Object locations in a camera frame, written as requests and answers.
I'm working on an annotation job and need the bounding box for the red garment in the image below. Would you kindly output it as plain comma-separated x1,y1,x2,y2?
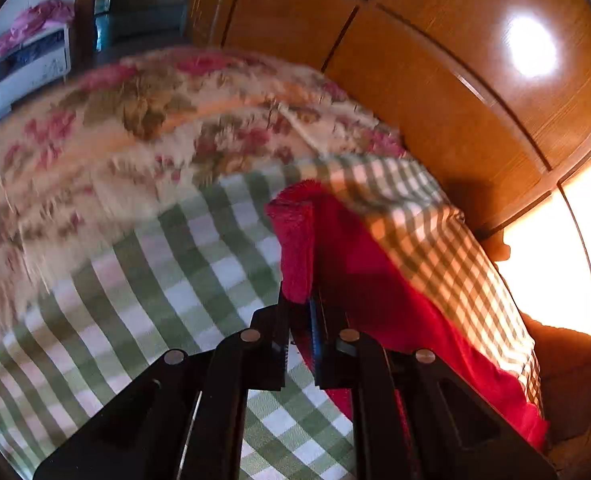
266,180,550,452

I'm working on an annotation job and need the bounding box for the floral blanket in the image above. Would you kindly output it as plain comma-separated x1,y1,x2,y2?
0,47,409,358

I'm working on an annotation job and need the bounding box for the green checked bedsheet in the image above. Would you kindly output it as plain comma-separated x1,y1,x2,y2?
0,152,546,480

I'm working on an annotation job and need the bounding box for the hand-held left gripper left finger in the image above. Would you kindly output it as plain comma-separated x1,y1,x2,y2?
33,284,292,480

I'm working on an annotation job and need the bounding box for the white shelf unit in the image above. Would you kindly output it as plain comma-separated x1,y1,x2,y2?
0,25,72,129

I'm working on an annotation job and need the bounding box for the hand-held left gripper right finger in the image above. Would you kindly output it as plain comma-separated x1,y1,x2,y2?
307,287,559,480

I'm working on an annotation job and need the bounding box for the wooden door frame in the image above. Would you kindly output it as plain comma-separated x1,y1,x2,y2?
73,0,102,68

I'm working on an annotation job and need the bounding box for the wooden wardrobe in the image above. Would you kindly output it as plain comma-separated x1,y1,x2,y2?
184,0,591,353

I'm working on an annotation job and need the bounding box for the pink cloth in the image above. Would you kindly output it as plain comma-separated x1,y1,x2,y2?
0,0,76,61

